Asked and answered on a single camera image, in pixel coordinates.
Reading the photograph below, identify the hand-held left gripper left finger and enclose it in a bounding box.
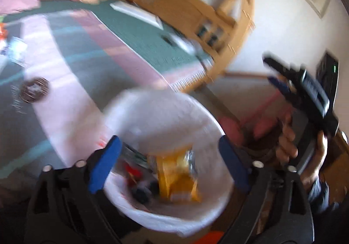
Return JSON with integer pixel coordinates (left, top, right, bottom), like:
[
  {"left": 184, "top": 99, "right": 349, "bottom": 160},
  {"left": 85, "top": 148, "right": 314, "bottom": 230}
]
[{"left": 26, "top": 135, "right": 122, "bottom": 244}]

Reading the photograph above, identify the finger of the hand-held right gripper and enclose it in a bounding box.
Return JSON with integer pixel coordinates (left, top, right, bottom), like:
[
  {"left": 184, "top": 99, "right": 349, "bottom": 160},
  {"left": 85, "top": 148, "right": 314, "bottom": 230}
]
[
  {"left": 263, "top": 53, "right": 300, "bottom": 78},
  {"left": 268, "top": 76, "right": 295, "bottom": 101}
]

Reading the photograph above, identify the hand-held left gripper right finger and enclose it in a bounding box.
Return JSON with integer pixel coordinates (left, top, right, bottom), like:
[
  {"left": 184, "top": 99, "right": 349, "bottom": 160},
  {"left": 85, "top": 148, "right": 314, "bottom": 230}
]
[{"left": 218, "top": 136, "right": 314, "bottom": 244}]

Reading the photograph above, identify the red snack packet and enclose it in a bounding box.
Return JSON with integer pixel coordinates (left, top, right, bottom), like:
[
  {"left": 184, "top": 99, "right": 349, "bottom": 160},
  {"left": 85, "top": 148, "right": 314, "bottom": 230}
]
[{"left": 124, "top": 165, "right": 144, "bottom": 187}]

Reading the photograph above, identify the green snack wrapper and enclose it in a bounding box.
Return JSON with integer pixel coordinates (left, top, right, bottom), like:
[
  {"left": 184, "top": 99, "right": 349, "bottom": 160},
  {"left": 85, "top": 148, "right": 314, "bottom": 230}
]
[{"left": 123, "top": 146, "right": 156, "bottom": 169}]

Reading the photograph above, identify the yellow snack packet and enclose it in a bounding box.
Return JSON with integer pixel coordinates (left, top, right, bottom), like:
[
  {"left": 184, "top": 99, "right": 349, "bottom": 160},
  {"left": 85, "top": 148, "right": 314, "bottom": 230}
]
[{"left": 157, "top": 148, "right": 202, "bottom": 203}]

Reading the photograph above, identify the wastebasket with white plastic liner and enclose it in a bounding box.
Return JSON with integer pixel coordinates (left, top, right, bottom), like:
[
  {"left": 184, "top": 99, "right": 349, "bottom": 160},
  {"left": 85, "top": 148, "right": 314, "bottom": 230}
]
[{"left": 102, "top": 89, "right": 235, "bottom": 236}]

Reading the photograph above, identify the person's right hand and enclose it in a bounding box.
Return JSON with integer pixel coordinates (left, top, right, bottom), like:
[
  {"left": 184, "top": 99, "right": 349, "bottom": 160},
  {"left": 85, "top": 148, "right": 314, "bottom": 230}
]
[{"left": 277, "top": 113, "right": 328, "bottom": 187}]

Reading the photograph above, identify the pink stick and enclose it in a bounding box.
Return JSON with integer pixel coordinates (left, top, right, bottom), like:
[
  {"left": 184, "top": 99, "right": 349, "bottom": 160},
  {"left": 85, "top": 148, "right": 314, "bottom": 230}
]
[{"left": 240, "top": 94, "right": 279, "bottom": 125}]

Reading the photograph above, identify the black device with green light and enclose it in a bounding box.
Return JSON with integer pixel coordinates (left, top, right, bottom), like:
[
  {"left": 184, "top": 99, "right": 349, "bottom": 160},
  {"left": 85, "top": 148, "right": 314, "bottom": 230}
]
[{"left": 316, "top": 52, "right": 340, "bottom": 97}]

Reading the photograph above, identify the red rounded object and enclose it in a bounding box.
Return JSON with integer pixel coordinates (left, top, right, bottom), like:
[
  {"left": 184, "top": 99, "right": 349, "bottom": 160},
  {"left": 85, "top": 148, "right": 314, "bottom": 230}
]
[
  {"left": 253, "top": 119, "right": 279, "bottom": 139},
  {"left": 219, "top": 117, "right": 244, "bottom": 144}
]

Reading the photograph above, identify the striped pink grey bedsheet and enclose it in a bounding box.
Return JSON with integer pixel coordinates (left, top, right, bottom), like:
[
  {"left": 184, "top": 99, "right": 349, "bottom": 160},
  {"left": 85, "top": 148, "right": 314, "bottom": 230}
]
[{"left": 0, "top": 8, "right": 178, "bottom": 179}]

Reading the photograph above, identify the white oval device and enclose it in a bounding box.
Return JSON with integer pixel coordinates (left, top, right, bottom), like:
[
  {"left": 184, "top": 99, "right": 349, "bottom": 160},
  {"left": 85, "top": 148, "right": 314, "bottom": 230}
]
[{"left": 161, "top": 33, "right": 204, "bottom": 56}]

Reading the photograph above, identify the green patterned bed mat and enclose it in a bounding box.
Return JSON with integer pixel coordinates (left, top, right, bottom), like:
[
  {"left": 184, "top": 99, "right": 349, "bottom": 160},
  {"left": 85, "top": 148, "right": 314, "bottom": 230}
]
[{"left": 35, "top": 0, "right": 214, "bottom": 78}]

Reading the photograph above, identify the white framed board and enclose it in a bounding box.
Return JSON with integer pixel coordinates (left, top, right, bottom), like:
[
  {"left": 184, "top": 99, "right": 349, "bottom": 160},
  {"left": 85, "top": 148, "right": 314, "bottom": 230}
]
[{"left": 110, "top": 0, "right": 164, "bottom": 29}]

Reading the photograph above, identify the wooden bunk bed frame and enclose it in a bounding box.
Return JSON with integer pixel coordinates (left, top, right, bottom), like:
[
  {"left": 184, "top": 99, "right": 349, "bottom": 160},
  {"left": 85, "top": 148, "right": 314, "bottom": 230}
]
[{"left": 11, "top": 0, "right": 269, "bottom": 89}]

